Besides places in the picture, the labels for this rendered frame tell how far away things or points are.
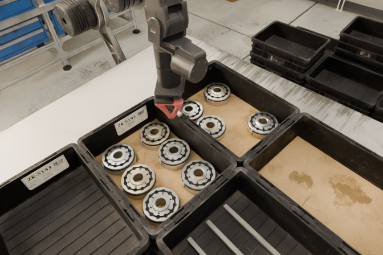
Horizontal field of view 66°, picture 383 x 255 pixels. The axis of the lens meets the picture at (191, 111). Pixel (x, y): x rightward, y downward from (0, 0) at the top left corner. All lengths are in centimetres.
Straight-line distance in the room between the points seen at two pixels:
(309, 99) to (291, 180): 54
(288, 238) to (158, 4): 65
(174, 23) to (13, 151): 95
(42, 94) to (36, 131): 140
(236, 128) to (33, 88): 216
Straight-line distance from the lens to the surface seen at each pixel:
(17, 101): 283
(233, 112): 109
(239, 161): 84
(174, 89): 69
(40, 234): 95
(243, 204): 88
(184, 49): 60
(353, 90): 206
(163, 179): 92
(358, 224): 94
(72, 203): 96
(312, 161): 101
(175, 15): 62
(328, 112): 137
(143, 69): 154
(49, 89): 281
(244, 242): 84
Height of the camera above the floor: 161
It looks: 45 degrees down
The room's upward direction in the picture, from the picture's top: 3 degrees counter-clockwise
